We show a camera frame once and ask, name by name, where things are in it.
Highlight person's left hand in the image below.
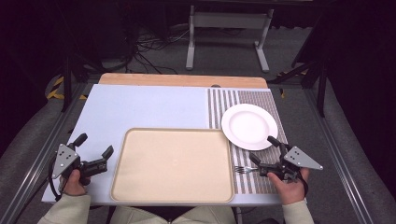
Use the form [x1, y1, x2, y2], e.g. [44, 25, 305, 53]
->
[62, 169, 92, 197]

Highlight black metal stand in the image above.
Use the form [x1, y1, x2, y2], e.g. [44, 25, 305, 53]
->
[266, 59, 329, 119]
[60, 55, 105, 114]

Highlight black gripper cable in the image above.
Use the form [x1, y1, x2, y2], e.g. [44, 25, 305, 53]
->
[47, 158, 64, 203]
[298, 173, 310, 198]

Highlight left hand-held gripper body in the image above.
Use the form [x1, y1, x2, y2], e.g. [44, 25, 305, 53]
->
[50, 143, 109, 185]

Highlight black floor cables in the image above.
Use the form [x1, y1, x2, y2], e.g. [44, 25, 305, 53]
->
[124, 27, 191, 76]

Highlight beige plastic tray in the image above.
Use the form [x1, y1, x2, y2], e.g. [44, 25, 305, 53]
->
[109, 127, 235, 204]

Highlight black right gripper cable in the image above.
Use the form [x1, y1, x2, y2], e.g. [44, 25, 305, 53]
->
[298, 173, 310, 198]

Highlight person's legs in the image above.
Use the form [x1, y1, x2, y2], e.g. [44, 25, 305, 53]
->
[109, 204, 238, 224]

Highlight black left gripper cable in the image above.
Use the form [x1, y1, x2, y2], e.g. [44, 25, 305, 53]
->
[47, 158, 64, 203]

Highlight pale blue table mat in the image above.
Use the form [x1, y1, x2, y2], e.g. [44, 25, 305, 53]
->
[41, 83, 283, 207]

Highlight striped woven placemat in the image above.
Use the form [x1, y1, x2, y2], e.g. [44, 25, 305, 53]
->
[206, 88, 290, 196]

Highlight person's right hand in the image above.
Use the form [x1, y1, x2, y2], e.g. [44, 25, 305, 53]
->
[267, 168, 311, 206]

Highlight silver fork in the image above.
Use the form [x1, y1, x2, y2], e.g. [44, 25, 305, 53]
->
[233, 165, 260, 175]

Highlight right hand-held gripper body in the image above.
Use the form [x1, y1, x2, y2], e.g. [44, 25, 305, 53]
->
[258, 146, 324, 183]

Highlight white round plate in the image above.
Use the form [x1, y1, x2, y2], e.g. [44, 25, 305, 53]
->
[220, 103, 279, 151]

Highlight aluminium rail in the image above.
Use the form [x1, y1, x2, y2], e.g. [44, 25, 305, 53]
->
[0, 81, 92, 224]
[303, 88, 375, 224]

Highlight white metal stand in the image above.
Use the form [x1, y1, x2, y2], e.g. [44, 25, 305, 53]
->
[185, 4, 276, 75]

